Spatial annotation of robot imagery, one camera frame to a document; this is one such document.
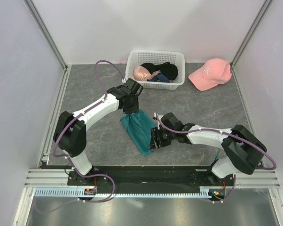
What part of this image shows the teal satin napkin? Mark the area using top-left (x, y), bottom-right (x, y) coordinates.
top-left (120, 110), bottom-right (155, 156)

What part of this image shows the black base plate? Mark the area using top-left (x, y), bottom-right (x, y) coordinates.
top-left (67, 165), bottom-right (234, 187)

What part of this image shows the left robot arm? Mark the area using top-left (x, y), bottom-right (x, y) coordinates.
top-left (53, 79), bottom-right (143, 185)

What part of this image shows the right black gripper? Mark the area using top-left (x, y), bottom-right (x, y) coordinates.
top-left (148, 125), bottom-right (175, 150)

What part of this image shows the pink baseball cap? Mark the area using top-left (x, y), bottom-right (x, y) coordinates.
top-left (188, 58), bottom-right (232, 91)

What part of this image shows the light blue cable duct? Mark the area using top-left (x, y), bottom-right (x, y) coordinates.
top-left (34, 187), bottom-right (212, 198)

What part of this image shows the peach satin garment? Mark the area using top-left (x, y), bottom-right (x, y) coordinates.
top-left (132, 65), bottom-right (154, 81)

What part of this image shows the black garment in basket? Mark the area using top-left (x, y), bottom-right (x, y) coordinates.
top-left (141, 62), bottom-right (179, 81)

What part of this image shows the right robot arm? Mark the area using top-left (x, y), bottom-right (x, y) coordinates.
top-left (149, 113), bottom-right (267, 186)

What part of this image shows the navy blue garment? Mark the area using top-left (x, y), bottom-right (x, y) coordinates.
top-left (148, 73), bottom-right (169, 83)

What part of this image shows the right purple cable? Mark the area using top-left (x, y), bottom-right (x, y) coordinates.
top-left (153, 112), bottom-right (277, 204)

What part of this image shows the white plastic basket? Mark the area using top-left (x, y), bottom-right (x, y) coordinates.
top-left (125, 50), bottom-right (185, 90)

